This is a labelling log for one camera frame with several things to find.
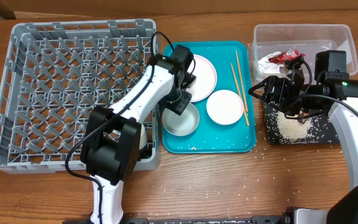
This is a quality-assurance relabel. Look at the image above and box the white napkin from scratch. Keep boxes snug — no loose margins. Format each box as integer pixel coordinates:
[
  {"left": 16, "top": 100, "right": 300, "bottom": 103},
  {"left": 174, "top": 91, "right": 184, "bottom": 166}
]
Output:
[{"left": 254, "top": 52, "right": 285, "bottom": 83}]

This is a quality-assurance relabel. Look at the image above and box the red snack wrapper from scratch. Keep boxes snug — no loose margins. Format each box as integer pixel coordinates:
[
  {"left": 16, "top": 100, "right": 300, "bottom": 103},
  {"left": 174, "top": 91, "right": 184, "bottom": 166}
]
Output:
[{"left": 268, "top": 49, "right": 305, "bottom": 65}]

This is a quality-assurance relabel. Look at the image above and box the pile of white rice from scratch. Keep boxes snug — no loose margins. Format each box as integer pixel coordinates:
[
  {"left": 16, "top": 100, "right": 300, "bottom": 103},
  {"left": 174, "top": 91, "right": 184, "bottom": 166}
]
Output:
[{"left": 277, "top": 112, "right": 312, "bottom": 141}]

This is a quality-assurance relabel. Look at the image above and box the grey bowl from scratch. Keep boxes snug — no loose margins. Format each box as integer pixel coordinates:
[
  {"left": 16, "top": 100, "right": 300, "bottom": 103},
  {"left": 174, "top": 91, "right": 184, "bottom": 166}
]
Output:
[{"left": 162, "top": 103, "right": 200, "bottom": 136}]

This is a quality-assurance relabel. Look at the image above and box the brown food scrap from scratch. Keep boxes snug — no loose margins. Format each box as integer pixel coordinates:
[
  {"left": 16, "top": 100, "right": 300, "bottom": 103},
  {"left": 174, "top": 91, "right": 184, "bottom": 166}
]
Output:
[{"left": 298, "top": 119, "right": 307, "bottom": 124}]

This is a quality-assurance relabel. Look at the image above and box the white cup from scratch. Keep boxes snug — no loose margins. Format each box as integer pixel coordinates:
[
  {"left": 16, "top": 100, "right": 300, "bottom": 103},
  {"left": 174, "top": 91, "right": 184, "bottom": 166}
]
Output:
[{"left": 139, "top": 124, "right": 147, "bottom": 150}]

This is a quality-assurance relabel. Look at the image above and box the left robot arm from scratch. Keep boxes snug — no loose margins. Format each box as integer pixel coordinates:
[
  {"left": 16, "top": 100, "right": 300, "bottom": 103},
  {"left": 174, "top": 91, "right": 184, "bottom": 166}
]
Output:
[{"left": 80, "top": 45, "right": 196, "bottom": 223}]

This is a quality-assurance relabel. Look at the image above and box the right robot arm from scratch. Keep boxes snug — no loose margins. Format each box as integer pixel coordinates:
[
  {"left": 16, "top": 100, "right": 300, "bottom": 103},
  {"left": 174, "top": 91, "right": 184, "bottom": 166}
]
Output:
[{"left": 249, "top": 50, "right": 358, "bottom": 223}]

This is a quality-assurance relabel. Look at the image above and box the grey dishwasher rack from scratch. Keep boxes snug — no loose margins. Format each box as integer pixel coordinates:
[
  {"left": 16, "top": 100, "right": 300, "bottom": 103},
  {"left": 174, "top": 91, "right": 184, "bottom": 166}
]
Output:
[{"left": 0, "top": 19, "right": 158, "bottom": 174}]

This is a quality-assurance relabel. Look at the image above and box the wooden chopstick right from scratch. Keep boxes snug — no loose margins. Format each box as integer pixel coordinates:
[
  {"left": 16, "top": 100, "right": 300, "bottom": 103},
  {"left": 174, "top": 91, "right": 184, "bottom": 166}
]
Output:
[{"left": 235, "top": 50, "right": 248, "bottom": 113}]

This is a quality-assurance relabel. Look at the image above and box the wooden chopstick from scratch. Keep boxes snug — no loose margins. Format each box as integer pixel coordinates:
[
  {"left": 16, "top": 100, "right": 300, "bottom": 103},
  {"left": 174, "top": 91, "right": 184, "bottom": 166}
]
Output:
[
  {"left": 235, "top": 50, "right": 248, "bottom": 113},
  {"left": 230, "top": 63, "right": 250, "bottom": 126}
]

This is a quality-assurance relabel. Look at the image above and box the large white plate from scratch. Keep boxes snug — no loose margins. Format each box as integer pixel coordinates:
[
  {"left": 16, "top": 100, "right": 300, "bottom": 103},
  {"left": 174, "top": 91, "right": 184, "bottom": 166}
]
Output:
[{"left": 186, "top": 54, "right": 217, "bottom": 103}]

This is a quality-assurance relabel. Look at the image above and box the clear plastic bin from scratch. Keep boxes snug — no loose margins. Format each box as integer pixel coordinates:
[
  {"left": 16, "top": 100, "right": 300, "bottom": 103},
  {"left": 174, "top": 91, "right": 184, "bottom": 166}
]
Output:
[{"left": 249, "top": 24, "right": 358, "bottom": 85}]

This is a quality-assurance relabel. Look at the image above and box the teal plastic tray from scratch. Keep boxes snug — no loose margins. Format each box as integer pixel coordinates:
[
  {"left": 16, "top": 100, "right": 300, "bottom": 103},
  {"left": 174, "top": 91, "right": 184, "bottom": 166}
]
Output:
[{"left": 162, "top": 41, "right": 257, "bottom": 154}]

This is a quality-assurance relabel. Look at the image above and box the wooden chopstick left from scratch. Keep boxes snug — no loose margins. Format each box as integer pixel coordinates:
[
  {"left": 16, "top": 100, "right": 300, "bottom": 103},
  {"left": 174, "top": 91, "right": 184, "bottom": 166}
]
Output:
[{"left": 230, "top": 63, "right": 250, "bottom": 126}]

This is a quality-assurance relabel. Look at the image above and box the black plastic tray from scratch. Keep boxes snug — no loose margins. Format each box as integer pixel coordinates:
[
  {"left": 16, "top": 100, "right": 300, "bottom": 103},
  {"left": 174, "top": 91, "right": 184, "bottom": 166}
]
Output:
[{"left": 262, "top": 103, "right": 339, "bottom": 145}]

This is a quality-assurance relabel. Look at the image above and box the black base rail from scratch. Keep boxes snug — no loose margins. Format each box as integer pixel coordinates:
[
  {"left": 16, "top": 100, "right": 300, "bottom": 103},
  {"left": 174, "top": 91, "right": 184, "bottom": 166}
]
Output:
[{"left": 62, "top": 215, "right": 291, "bottom": 224}]

